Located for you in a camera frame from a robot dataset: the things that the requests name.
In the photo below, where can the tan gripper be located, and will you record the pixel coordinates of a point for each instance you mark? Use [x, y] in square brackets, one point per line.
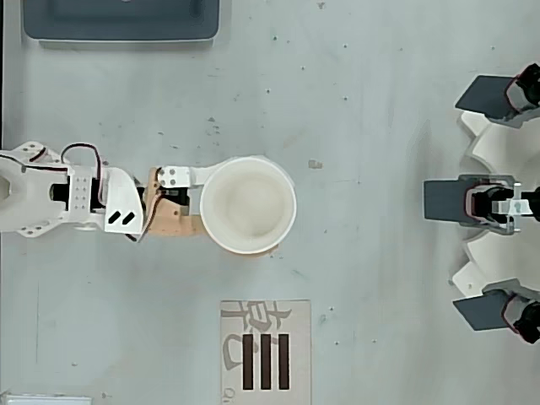
[170, 213]

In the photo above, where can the paper cup with white inside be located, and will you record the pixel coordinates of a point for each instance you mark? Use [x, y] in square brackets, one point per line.
[248, 204]

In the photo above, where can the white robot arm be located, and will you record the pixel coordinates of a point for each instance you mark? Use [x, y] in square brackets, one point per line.
[120, 190]

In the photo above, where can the printed paper mat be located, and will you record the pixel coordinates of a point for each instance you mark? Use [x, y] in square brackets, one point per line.
[297, 350]

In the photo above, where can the grey plastic tray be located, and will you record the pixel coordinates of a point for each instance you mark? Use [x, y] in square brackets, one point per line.
[120, 19]

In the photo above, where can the dark grey paddle flap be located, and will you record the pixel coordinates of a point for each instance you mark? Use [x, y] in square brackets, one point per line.
[483, 96]
[443, 199]
[483, 312]

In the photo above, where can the white curved fixture base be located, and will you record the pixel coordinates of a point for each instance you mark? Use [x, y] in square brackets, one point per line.
[498, 143]

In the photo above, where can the grey motor unit with T-bracket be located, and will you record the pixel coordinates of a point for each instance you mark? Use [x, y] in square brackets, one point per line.
[485, 202]

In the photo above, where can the grey motor bracket unit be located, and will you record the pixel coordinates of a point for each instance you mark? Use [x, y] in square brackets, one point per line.
[523, 316]
[525, 95]

